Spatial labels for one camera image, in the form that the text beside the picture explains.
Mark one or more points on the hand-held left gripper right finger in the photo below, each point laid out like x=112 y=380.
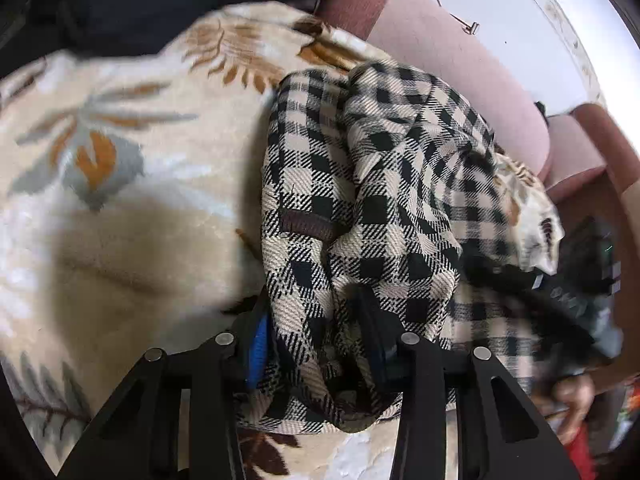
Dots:
x=376 y=355

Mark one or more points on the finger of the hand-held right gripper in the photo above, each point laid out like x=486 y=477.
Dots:
x=495 y=277

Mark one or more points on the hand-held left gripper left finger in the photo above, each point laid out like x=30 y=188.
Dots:
x=257 y=345

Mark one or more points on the black beige checked coat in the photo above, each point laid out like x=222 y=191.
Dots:
x=380 y=200

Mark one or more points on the person's right hand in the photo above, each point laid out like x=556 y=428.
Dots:
x=572 y=397

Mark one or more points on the red cloth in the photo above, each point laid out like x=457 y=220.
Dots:
x=580 y=452

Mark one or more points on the leaf print plush blanket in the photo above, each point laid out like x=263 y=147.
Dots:
x=125 y=200

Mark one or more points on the pink sofa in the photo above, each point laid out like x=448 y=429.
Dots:
x=465 y=70

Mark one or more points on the small metal hair clip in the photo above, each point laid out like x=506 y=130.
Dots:
x=467 y=25

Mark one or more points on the dark navy cloth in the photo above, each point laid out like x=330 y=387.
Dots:
x=165 y=5

